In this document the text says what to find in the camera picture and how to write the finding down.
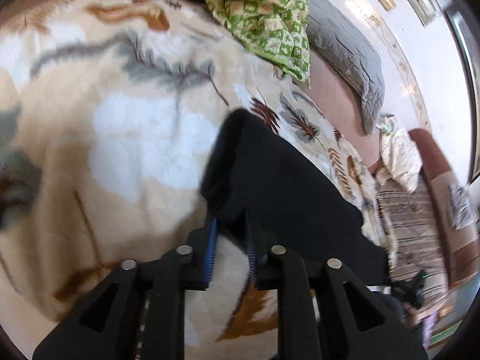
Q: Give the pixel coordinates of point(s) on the green patterned cloth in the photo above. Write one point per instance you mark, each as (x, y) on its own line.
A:
(275, 30)

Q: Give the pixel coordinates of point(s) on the black pants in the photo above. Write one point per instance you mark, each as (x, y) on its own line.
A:
(252, 170)

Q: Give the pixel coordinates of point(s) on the grey quilted pillow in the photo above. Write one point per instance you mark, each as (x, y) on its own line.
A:
(335, 38)

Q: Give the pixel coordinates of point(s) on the pink mattress sheet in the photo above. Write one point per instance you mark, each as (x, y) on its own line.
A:
(339, 103)

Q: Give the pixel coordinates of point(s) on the brown headboard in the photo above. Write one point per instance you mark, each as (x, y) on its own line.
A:
(460, 247)

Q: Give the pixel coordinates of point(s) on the cream crumpled quilt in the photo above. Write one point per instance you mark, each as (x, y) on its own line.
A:
(401, 160)

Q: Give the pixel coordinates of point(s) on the striped floral bedsheet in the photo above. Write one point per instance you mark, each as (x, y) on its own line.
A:
(414, 223)

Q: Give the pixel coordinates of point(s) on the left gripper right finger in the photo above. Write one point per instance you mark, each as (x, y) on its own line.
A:
(323, 310)

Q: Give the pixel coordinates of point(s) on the small mint green item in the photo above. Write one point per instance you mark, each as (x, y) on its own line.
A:
(386, 124)

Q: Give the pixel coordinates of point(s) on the leaf pattern fleece blanket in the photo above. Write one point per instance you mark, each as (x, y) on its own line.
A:
(109, 112)

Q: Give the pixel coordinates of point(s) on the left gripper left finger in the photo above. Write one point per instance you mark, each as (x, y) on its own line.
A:
(138, 310)

